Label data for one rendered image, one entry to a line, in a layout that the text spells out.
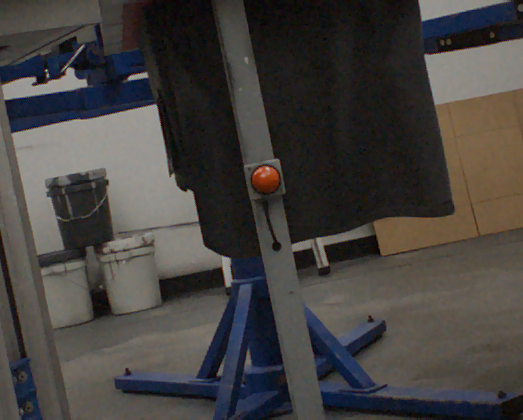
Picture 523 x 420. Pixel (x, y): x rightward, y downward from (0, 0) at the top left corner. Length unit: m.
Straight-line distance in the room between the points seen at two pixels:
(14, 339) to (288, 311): 0.38
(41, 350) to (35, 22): 0.45
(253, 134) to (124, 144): 4.92
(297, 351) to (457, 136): 5.13
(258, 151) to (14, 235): 0.36
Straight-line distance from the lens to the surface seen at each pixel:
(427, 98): 2.08
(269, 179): 1.70
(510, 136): 6.91
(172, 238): 6.66
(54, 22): 1.68
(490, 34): 4.07
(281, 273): 1.75
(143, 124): 6.65
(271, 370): 3.35
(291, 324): 1.76
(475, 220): 6.79
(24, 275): 1.75
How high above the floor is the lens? 0.70
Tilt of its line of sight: 3 degrees down
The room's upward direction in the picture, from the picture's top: 11 degrees counter-clockwise
